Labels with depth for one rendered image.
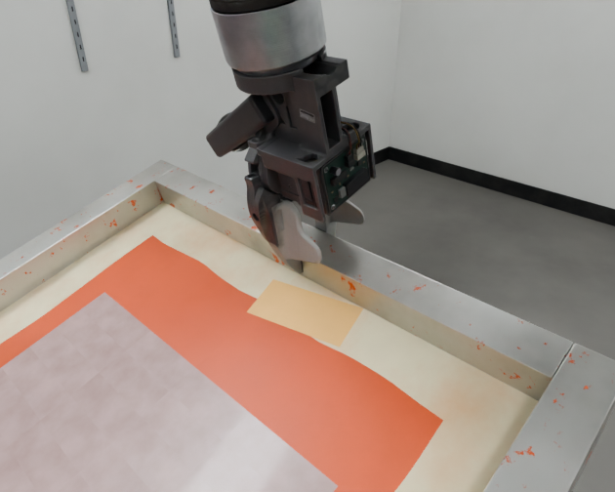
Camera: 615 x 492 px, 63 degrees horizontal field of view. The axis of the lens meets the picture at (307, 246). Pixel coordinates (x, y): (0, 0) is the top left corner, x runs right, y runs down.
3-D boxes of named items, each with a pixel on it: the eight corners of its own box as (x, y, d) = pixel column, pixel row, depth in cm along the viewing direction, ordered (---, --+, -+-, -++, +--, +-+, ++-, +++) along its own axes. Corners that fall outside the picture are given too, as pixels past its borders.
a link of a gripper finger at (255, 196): (265, 252, 45) (253, 163, 40) (253, 246, 46) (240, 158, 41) (301, 230, 48) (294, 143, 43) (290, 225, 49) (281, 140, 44)
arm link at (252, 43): (188, 11, 34) (270, -28, 38) (209, 74, 37) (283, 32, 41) (262, 19, 30) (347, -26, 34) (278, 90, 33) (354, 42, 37)
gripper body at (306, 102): (322, 231, 40) (291, 90, 32) (251, 200, 45) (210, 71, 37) (379, 182, 43) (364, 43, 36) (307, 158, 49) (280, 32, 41)
